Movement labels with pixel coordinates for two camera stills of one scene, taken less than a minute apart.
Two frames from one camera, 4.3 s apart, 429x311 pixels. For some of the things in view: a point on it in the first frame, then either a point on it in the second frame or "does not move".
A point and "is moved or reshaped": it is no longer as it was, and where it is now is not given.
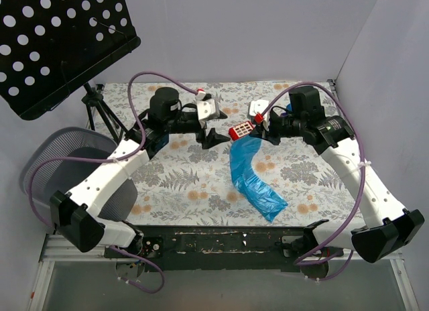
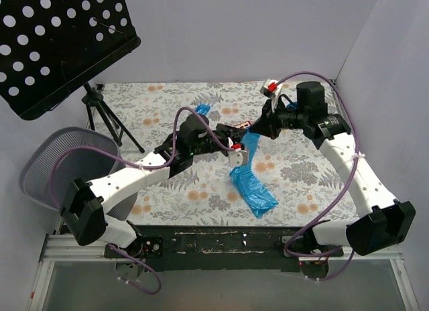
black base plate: (185, 249) does not move
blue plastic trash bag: (251, 189) is moved or reshaped
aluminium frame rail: (57, 248) does not move
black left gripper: (202, 134) → (222, 135)
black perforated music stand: (53, 39) does not move
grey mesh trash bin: (57, 160) does not move
